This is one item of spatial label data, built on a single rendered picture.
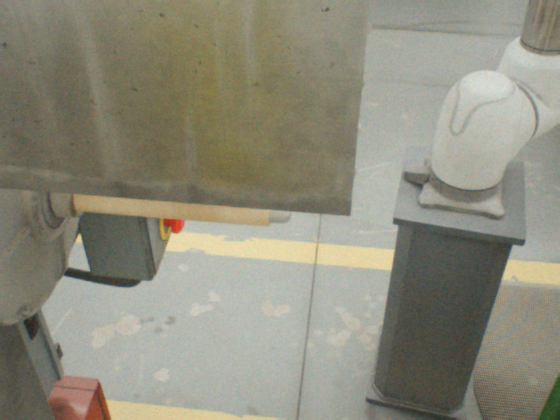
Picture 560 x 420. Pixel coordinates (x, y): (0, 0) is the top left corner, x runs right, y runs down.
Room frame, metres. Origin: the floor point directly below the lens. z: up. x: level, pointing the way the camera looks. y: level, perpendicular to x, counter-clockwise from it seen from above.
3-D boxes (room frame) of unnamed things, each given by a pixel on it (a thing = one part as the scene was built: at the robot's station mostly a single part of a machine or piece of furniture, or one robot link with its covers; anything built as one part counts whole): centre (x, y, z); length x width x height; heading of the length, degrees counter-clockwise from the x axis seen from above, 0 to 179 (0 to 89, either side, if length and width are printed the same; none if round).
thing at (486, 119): (1.17, -0.42, 0.87); 0.18 x 0.16 x 0.22; 130
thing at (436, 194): (1.17, -0.39, 0.73); 0.22 x 0.18 x 0.06; 75
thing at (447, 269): (1.16, -0.41, 0.35); 0.28 x 0.28 x 0.70; 75
